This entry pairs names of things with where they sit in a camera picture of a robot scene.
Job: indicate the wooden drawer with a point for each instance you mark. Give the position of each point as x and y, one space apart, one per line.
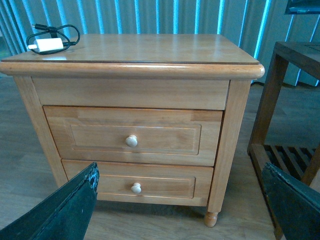
165 136
160 184

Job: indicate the round drawer knob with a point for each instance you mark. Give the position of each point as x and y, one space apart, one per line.
136 188
131 141

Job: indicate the round lower drawer knob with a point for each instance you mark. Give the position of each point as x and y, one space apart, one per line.
136 188

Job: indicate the light wooden nightstand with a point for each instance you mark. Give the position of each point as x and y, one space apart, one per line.
140 71

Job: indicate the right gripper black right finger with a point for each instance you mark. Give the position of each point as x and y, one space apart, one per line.
295 205

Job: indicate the dark wooden side table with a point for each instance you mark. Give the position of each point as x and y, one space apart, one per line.
286 129

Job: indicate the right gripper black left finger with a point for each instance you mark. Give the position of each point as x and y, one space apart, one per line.
64 215

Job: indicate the white charger with black cable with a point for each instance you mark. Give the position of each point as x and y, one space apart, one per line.
50 40

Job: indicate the grey pleated curtain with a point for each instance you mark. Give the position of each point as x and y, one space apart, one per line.
253 25

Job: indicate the round upper drawer knob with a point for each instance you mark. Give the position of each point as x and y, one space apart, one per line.
131 141

